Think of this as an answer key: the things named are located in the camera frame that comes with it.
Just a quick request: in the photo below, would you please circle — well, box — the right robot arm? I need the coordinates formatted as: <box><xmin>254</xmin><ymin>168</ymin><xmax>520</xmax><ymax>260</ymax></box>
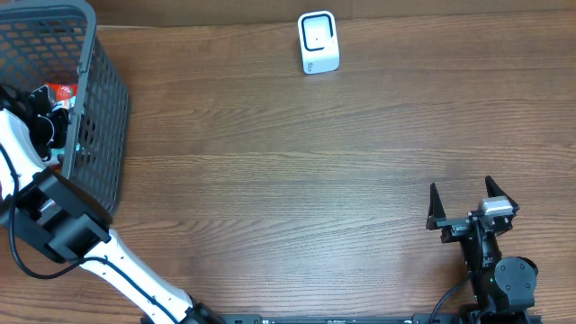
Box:
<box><xmin>426</xmin><ymin>175</ymin><xmax>542</xmax><ymax>323</ymax></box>

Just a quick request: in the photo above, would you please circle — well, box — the white barcode scanner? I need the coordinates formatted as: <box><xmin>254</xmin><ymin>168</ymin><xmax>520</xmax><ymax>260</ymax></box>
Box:
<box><xmin>297</xmin><ymin>10</ymin><xmax>340</xmax><ymax>75</ymax></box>

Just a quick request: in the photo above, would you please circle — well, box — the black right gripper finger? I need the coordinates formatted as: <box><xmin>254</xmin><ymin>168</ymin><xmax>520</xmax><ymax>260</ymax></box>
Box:
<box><xmin>426</xmin><ymin>183</ymin><xmax>446</xmax><ymax>230</ymax></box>
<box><xmin>484</xmin><ymin>175</ymin><xmax>519</xmax><ymax>212</ymax></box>

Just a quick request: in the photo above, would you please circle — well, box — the orange spaghetti packet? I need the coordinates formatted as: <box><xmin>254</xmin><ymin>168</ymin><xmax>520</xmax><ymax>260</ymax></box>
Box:
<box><xmin>46</xmin><ymin>83</ymin><xmax>77</xmax><ymax>110</ymax></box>

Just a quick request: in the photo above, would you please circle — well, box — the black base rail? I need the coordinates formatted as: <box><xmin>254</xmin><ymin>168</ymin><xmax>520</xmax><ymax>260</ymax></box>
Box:
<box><xmin>139</xmin><ymin>312</ymin><xmax>544</xmax><ymax>324</ymax></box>

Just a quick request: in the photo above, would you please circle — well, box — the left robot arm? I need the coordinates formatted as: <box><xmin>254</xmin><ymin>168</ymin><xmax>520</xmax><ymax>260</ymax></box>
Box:
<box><xmin>1</xmin><ymin>85</ymin><xmax>223</xmax><ymax>323</ymax></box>

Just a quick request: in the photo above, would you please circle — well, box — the grey plastic mesh basket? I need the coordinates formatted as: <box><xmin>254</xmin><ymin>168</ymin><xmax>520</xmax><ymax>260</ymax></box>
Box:
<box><xmin>1</xmin><ymin>1</ymin><xmax>131</xmax><ymax>213</ymax></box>

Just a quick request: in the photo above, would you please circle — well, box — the teal tissue pack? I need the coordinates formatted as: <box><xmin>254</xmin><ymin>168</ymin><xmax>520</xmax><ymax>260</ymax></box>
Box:
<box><xmin>42</xmin><ymin>148</ymin><xmax>65</xmax><ymax>172</ymax></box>

